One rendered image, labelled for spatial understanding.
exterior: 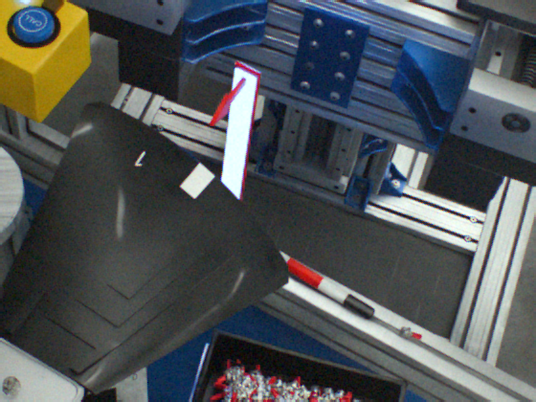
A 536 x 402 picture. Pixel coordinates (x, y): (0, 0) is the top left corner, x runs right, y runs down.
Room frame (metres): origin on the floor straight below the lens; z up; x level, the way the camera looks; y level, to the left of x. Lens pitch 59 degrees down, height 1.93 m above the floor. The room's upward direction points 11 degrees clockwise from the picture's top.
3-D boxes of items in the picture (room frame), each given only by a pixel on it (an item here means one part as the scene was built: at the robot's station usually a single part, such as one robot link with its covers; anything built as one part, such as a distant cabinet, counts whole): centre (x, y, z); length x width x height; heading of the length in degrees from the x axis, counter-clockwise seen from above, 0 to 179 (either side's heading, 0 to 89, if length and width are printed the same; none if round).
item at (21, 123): (0.69, 0.31, 0.92); 0.03 x 0.03 x 0.12; 70
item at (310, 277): (0.56, -0.07, 0.87); 0.14 x 0.01 x 0.01; 67
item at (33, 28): (0.68, 0.27, 1.08); 0.04 x 0.04 x 0.02
